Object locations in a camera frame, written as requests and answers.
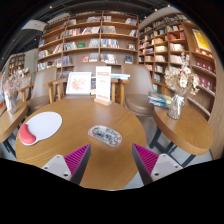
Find white mouse pad red rest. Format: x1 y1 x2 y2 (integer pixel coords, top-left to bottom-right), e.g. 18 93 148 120
18 111 63 147

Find glass vase dried pink flowers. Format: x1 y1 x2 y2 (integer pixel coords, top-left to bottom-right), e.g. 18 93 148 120
1 68 33 115

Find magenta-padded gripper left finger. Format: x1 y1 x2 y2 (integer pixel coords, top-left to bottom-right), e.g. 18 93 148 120
40 143 92 185

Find curved wooden bookshelf with books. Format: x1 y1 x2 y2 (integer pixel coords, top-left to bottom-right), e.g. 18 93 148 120
137 13 224 161

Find white framed red picture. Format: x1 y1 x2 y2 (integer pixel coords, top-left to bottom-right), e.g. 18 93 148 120
65 71 93 96

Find glass vase dried beige flowers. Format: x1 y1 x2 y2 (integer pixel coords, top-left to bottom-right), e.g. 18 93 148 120
164 51 200 120

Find small distant wooden bookshelf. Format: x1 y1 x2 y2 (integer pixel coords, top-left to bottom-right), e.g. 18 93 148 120
7 53 27 79

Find dark blue book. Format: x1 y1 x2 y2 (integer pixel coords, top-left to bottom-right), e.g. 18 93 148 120
90 77 98 96

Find round wooden side table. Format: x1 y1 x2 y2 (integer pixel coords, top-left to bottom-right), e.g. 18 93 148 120
148 104 214 168
0 101 29 158

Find transparent computer mouse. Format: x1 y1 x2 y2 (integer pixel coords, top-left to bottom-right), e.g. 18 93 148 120
87 124 123 148

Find wide wooden bookshelf with books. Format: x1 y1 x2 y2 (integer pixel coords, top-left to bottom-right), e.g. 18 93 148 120
35 10 140 79

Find white sign on wooden base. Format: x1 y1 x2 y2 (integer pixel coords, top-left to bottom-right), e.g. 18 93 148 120
93 65 113 107

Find stack of colourful books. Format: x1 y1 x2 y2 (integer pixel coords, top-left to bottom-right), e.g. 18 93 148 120
147 91 174 109

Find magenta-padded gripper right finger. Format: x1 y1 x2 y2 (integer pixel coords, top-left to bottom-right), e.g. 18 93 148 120
131 142 184 186

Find white hanging ceiling panel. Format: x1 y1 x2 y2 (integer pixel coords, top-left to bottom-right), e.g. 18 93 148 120
21 19 48 33

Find stack of teal books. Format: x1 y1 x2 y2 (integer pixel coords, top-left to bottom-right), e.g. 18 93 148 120
110 73 132 81

